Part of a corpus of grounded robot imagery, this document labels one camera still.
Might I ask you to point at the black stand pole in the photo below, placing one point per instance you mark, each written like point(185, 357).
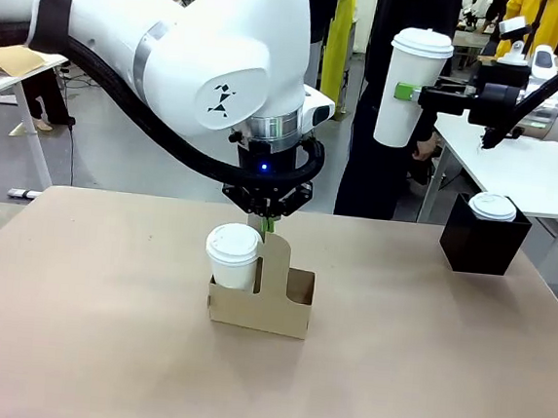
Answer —
point(536, 21)

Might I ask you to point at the tall white paper cup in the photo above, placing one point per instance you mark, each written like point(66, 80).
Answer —
point(399, 117)

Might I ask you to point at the bystander with black trousers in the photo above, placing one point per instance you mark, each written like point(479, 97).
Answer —
point(49, 101)

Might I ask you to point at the black square box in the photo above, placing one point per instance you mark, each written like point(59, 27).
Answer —
point(481, 246)

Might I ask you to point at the person's left hand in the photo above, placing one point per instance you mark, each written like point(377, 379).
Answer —
point(426, 148)

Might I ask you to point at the brown cardboard sheets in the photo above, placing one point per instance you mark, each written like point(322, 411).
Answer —
point(8, 63)

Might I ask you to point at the person in black hoodie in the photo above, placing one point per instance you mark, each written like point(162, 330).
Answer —
point(385, 169)

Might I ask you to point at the white cup lid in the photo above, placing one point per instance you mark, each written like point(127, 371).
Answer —
point(423, 40)
point(233, 241)

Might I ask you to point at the yellow hanging apron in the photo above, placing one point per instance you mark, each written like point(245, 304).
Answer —
point(339, 53)

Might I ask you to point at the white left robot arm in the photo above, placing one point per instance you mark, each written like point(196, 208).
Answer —
point(201, 41)

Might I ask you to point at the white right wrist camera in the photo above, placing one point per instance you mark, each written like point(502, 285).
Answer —
point(514, 48)

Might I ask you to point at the brown cardboard cup carrier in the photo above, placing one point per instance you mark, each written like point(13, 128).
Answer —
point(260, 310)

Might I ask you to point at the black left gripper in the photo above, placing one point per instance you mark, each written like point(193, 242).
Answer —
point(274, 157)

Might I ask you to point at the white side table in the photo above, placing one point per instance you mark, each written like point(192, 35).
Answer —
point(531, 177)

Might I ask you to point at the white table with cardboard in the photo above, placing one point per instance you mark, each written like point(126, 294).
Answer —
point(28, 114)

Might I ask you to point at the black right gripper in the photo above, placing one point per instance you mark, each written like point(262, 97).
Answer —
point(496, 103)

